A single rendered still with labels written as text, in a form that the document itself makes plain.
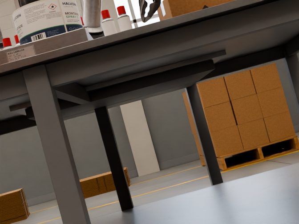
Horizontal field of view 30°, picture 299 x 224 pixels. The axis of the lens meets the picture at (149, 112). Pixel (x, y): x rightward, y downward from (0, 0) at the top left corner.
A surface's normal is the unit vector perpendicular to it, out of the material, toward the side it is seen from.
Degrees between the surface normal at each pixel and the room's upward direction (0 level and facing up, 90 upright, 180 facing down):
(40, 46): 90
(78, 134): 90
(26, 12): 90
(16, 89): 90
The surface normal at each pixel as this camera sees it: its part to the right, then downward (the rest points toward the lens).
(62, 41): -0.03, -0.03
